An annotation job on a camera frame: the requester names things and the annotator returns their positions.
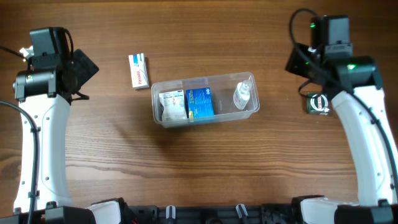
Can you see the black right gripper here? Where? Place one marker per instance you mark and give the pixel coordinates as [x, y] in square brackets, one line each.
[293, 63]

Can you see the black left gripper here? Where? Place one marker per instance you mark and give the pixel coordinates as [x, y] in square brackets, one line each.
[85, 68]

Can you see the green round-logo box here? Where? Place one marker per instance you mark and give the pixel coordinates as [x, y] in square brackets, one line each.
[317, 104]

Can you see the clear spray bottle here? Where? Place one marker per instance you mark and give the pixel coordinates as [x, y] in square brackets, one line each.
[242, 94]

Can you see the white Hansaplast plaster box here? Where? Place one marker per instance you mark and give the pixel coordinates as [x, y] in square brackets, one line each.
[172, 105]

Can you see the blue box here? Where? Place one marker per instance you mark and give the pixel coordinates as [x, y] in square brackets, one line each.
[199, 103]

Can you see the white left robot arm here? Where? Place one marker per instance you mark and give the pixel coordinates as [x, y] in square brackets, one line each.
[44, 95]

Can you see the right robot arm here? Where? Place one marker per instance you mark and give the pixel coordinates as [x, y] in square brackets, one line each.
[353, 86]

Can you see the clear plastic container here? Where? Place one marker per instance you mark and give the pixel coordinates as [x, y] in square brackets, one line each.
[222, 91]

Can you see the white Panadol box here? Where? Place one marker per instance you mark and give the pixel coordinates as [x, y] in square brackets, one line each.
[139, 76]

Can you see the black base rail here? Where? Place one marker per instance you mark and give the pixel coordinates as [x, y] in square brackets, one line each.
[261, 214]

